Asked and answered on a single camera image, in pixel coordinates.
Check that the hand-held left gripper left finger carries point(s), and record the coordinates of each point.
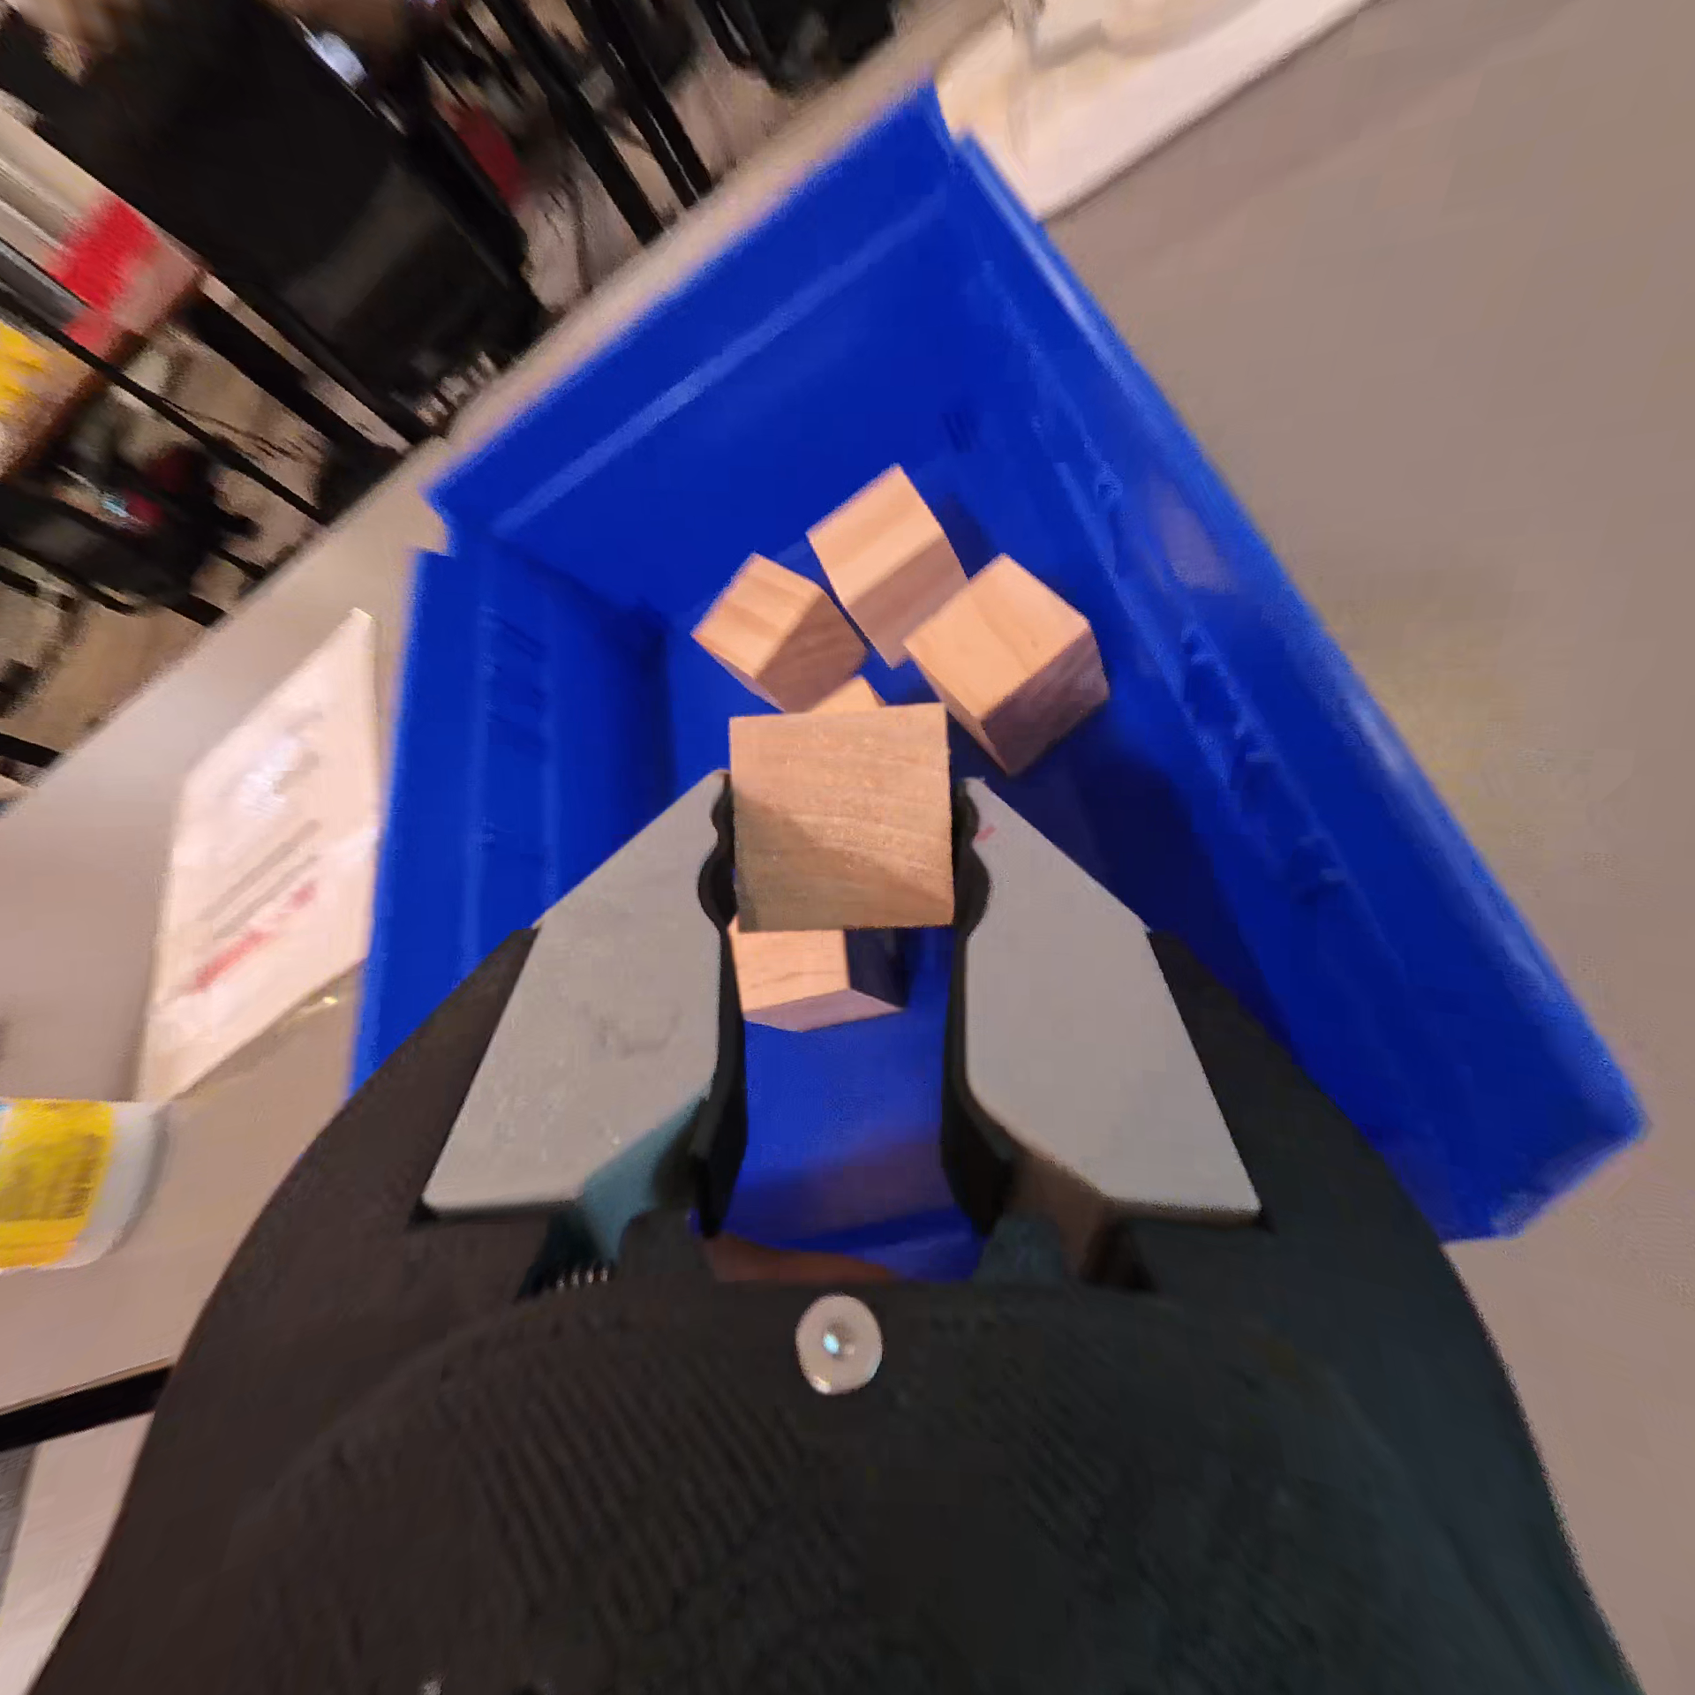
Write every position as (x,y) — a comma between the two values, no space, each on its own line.
(596,1045)

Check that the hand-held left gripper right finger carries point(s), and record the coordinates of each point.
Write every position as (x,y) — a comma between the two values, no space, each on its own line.
(1098,1045)

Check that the blue plastic bin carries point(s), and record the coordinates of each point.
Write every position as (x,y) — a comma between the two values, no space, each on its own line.
(795,397)

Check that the white paper sheet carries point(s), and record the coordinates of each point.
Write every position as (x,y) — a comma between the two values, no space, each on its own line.
(265,859)

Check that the white blue yellow wipes canister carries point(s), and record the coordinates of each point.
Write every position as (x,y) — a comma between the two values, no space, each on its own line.
(68,1178)

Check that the red orange object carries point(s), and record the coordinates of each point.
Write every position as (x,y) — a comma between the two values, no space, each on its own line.
(126,271)

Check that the white stand base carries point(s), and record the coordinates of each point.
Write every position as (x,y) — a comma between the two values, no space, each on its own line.
(1138,93)

